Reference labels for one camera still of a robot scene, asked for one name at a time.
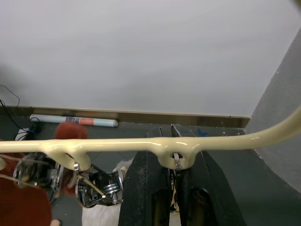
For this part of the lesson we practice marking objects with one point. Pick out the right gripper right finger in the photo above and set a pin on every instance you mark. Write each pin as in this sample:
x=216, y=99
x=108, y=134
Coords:
x=207, y=188

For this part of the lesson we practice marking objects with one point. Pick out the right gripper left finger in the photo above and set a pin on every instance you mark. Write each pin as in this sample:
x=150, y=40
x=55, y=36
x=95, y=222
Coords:
x=143, y=188

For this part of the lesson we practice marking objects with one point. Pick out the metal hanger clip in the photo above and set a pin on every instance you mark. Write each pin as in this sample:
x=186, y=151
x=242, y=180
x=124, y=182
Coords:
x=178, y=163
x=30, y=170
x=91, y=195

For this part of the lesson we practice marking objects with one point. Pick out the cream cloud-shaped clip hanger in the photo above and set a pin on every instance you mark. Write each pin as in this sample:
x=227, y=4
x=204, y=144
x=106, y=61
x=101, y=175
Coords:
x=117, y=143

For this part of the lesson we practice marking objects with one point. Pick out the rolled paper poster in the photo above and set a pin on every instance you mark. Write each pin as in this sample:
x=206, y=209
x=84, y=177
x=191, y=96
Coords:
x=94, y=121

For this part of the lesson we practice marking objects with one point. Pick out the red sock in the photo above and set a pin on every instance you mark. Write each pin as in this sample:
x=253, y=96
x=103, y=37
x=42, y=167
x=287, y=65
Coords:
x=23, y=202

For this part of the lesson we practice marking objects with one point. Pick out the brown wall baseboard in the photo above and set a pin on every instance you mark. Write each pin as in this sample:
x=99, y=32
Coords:
x=145, y=116

